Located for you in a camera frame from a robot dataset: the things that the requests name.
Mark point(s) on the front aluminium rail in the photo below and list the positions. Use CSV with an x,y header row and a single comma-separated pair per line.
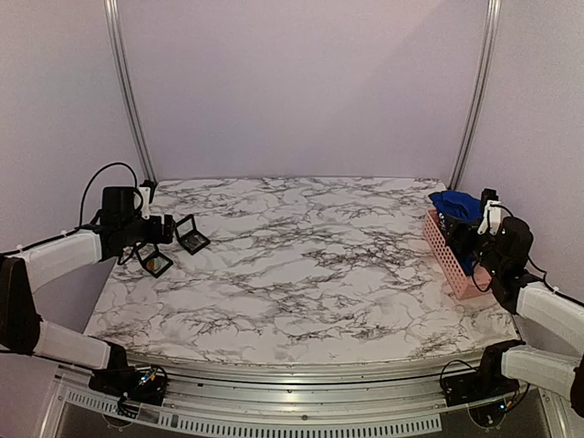
x,y
400,399

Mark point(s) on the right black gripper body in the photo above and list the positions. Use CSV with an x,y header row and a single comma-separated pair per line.
x,y
463,234

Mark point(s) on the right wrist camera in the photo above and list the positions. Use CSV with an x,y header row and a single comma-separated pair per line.
x,y
491,208

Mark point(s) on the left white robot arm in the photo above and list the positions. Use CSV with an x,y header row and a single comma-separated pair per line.
x,y
122,226

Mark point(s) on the pink perforated plastic basket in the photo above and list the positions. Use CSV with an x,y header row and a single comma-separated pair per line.
x,y
463,286

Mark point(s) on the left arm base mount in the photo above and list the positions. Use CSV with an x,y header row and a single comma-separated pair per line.
x,y
143,384

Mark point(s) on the right aluminium frame post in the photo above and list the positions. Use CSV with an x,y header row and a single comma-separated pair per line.
x,y
487,50

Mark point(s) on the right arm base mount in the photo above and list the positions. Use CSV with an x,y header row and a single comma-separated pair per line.
x,y
475,385

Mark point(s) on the blue panda t-shirt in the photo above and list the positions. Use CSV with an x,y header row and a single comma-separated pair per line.
x,y
451,206

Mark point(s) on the aluminium frame post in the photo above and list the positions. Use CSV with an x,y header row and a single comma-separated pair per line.
x,y
487,50
121,63

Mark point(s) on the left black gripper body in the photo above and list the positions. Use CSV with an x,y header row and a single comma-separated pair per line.
x,y
153,235

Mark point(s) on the black display box with brooch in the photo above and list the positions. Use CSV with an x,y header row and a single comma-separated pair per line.
x,y
152,260

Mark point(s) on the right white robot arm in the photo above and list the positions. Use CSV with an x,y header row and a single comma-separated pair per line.
x,y
502,248

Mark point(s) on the left aluminium frame post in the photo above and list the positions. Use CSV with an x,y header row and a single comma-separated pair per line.
x,y
121,63

